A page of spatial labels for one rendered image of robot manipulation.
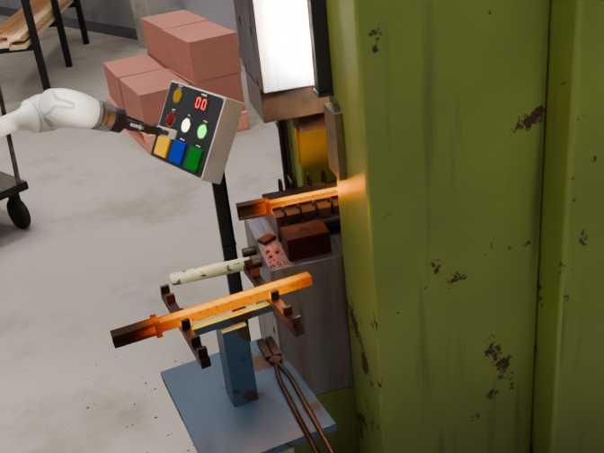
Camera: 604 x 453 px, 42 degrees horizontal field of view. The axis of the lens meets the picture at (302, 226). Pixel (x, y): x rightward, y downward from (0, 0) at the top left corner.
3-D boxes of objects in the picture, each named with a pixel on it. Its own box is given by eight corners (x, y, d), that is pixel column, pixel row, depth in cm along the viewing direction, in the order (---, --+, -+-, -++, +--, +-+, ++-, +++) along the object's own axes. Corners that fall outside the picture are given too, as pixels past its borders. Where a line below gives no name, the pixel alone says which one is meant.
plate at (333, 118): (339, 181, 192) (333, 113, 184) (329, 167, 200) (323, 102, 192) (347, 179, 192) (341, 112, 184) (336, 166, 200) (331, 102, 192)
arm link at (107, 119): (95, 131, 232) (113, 136, 236) (103, 102, 231) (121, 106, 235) (82, 125, 238) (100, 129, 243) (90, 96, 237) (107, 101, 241)
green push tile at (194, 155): (195, 172, 260) (201, 150, 259) (183, 166, 265) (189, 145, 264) (199, 173, 261) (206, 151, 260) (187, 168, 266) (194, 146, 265)
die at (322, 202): (279, 242, 225) (275, 215, 221) (263, 213, 242) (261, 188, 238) (418, 213, 232) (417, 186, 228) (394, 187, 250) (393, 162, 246)
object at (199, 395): (210, 479, 169) (208, 472, 168) (161, 377, 202) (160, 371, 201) (336, 430, 179) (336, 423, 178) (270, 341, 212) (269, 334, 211)
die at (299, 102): (263, 123, 208) (260, 88, 204) (249, 102, 226) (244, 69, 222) (414, 96, 216) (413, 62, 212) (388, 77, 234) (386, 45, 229)
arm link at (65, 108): (104, 94, 231) (82, 97, 240) (55, 81, 220) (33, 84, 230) (98, 131, 231) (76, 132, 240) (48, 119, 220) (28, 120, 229)
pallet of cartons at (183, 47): (194, 91, 677) (180, 7, 645) (262, 126, 584) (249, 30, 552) (98, 116, 641) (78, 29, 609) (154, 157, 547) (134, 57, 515)
